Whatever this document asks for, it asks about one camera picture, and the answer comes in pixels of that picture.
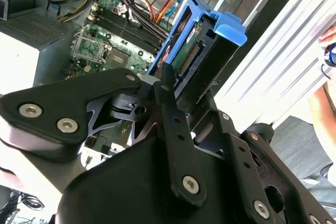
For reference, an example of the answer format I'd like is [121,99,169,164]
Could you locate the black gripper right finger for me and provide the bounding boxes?
[187,89,336,224]

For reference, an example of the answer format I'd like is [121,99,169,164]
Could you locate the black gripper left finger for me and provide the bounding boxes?
[0,62,207,207]

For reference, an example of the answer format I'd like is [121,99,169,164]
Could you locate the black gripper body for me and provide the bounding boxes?
[55,136,255,224]

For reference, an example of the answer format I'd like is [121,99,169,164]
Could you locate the hard disk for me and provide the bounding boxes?
[146,0,248,116]

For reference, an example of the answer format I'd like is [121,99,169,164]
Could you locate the round black tool blue ring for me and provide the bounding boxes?
[320,42,336,80]

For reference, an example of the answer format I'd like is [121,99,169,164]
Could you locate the person's hand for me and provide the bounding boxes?
[318,21,336,49]

